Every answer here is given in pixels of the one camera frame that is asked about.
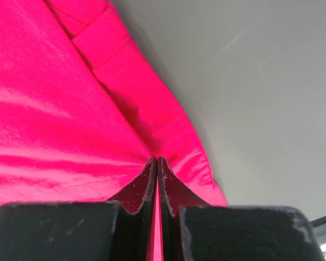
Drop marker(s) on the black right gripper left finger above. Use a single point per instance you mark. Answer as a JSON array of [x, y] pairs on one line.
[[116, 229]]

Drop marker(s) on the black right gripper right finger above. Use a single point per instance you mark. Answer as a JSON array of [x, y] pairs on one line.
[[192, 229]]

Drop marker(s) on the pink t-shirt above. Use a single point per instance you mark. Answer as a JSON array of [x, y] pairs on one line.
[[82, 111]]

